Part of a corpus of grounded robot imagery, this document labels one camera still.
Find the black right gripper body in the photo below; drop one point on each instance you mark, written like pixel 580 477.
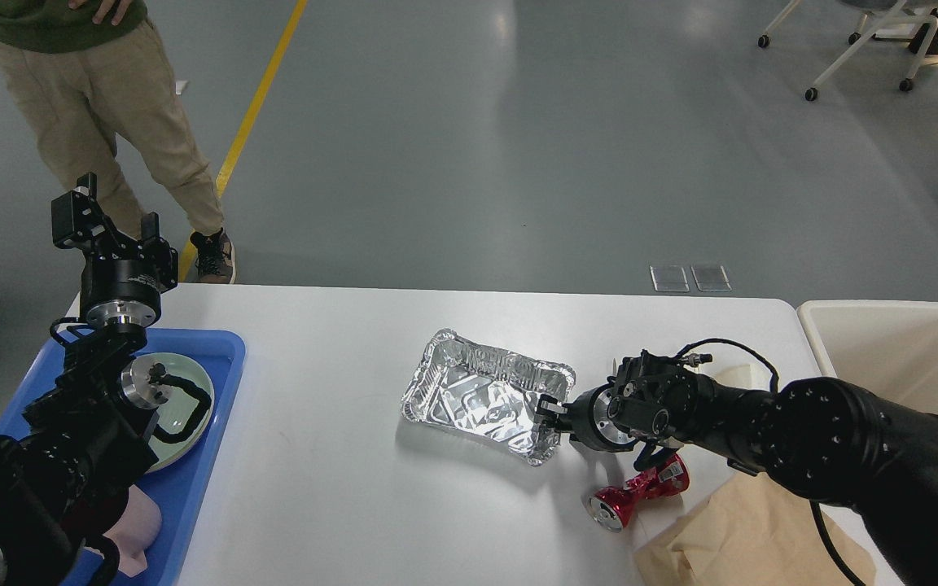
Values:
pixel 589 423

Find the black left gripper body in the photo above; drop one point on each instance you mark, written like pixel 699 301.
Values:
pixel 121 289

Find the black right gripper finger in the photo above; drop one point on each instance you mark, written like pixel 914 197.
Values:
pixel 550 406
pixel 545 425

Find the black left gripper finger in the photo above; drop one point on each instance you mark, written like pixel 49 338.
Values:
pixel 157 255
pixel 78 222

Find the aluminium foil tray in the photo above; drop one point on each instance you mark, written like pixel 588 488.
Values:
pixel 489 394

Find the crushed red can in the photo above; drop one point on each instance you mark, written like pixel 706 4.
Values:
pixel 613 507

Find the mint green plate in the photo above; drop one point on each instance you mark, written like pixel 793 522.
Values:
pixel 179 391

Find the brown paper bag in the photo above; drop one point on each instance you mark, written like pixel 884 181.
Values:
pixel 749 531

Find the pink mug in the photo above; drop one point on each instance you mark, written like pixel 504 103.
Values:
pixel 132 520

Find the white paper cup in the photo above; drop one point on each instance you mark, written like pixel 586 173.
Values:
pixel 744 376

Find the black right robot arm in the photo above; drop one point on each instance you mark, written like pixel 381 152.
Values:
pixel 822 439

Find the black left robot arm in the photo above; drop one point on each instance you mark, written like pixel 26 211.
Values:
pixel 67 482

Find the person in khaki trousers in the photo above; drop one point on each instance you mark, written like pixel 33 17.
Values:
pixel 85 74

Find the clear floor marker plate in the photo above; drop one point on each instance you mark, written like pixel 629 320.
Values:
pixel 669 278

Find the blue plastic tray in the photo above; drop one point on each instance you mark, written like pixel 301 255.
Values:
pixel 179 488

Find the beige plastic bin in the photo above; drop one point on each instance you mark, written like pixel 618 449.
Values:
pixel 889 347

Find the white chair base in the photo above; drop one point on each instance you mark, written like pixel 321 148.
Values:
pixel 914 23

